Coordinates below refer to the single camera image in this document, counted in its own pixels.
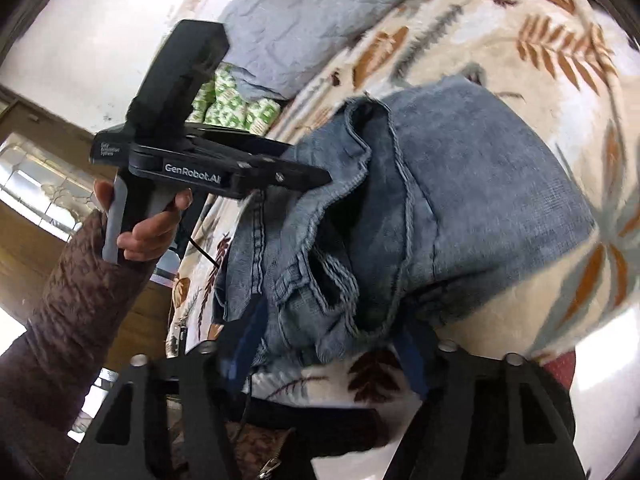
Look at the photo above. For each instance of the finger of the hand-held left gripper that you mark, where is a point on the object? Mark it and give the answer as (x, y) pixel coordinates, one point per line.
(280, 176)
(240, 142)

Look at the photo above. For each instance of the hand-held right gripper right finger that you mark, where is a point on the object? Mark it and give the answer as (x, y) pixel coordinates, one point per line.
(411, 357)

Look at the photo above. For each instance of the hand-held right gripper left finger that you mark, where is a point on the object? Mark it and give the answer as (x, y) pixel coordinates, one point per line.
(242, 340)

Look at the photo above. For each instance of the blue denim pants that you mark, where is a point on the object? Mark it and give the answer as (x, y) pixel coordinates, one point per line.
(475, 185)

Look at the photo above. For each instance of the person's left forearm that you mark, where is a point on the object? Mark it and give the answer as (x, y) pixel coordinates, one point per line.
(65, 320)

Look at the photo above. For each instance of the person's left hand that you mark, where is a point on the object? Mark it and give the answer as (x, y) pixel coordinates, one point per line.
(150, 232)

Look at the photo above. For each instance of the green patterned pillow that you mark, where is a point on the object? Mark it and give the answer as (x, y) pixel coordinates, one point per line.
(235, 110)

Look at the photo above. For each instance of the dark patterned cloth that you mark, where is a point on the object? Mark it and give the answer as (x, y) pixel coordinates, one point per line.
(250, 452)

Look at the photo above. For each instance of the grey fleece blanket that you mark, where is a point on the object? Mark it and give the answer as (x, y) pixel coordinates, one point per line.
(325, 20)

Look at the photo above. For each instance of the beige leaf print blanket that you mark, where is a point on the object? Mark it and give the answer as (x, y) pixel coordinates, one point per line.
(550, 60)

